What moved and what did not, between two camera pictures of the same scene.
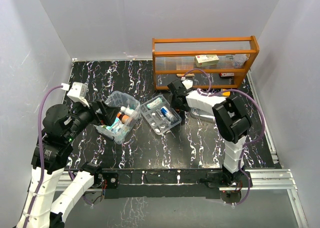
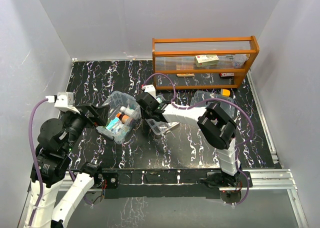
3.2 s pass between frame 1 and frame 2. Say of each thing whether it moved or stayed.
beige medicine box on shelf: stayed
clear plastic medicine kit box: stayed
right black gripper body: moved
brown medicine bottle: stayed
